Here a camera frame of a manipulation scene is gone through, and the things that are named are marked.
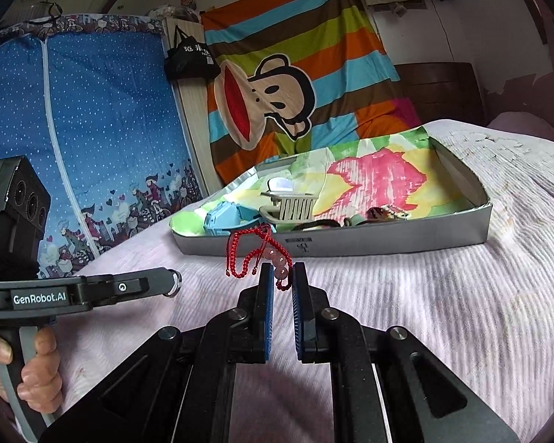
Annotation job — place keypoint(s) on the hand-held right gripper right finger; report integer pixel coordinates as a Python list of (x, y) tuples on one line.
[(298, 314)]

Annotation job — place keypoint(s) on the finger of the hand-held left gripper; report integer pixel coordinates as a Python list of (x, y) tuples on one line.
[(134, 284)]

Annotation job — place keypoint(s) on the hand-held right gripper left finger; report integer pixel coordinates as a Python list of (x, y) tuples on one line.
[(267, 314)]

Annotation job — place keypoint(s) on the beige hair claw clip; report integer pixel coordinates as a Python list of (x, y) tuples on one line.
[(295, 207)]

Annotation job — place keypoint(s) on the grey cardboard box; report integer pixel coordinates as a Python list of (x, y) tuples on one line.
[(397, 240)]

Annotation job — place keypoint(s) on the person's left hand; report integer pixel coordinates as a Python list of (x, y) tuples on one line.
[(41, 378)]

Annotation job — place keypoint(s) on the light blue hair clip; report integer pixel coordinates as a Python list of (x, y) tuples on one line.
[(221, 219)]

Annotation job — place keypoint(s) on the blue dotted wardrobe cover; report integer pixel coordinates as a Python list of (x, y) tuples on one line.
[(111, 124)]

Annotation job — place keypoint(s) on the pink ribbed bedspread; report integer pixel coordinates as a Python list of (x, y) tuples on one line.
[(443, 309)]

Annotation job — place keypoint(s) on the colourful painted cloth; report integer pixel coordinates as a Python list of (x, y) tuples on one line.
[(374, 175)]

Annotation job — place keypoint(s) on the black tote bag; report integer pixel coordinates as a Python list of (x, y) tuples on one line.
[(191, 60)]

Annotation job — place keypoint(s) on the dark wooden headboard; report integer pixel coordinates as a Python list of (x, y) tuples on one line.
[(443, 92)]

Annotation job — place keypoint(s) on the striped monkey blanket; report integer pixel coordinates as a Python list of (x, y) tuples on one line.
[(304, 46)]

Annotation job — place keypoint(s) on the pink pillow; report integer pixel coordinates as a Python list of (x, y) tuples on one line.
[(521, 124)]

